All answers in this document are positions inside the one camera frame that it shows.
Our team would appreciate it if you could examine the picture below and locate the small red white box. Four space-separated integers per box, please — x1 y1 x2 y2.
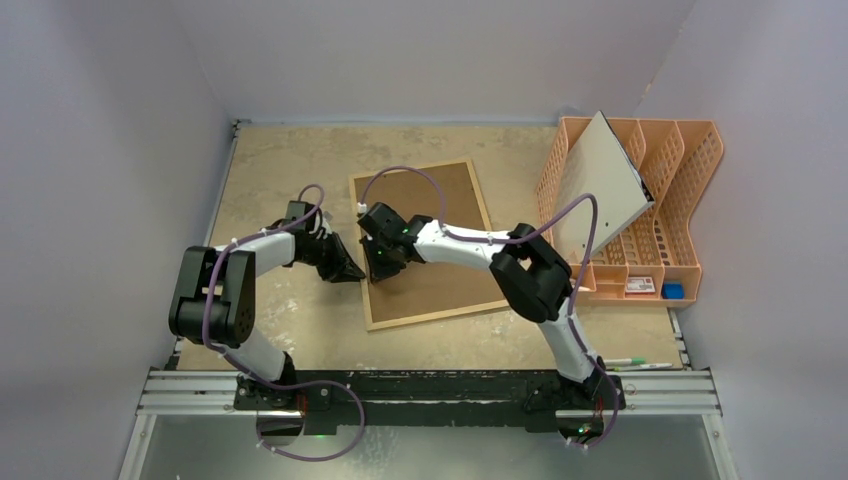
625 276 656 295

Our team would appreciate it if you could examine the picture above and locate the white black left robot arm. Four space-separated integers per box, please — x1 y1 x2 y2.
168 200 365 409

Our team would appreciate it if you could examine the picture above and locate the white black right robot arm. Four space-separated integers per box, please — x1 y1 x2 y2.
358 202 606 407

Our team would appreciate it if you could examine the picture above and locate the green capped marker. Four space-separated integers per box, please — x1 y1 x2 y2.
605 357 646 367

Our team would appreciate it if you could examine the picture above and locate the grey white board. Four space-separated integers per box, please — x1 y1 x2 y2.
554 111 655 254

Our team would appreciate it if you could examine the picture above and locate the light wooden picture frame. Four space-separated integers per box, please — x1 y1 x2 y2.
348 157 510 333

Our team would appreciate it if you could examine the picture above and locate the orange plastic desk organizer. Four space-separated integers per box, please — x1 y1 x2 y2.
535 113 724 308

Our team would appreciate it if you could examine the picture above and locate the aluminium rail base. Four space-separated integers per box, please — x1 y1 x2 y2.
137 370 721 437

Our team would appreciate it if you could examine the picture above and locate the blue small block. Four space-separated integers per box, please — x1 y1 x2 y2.
660 282 687 301

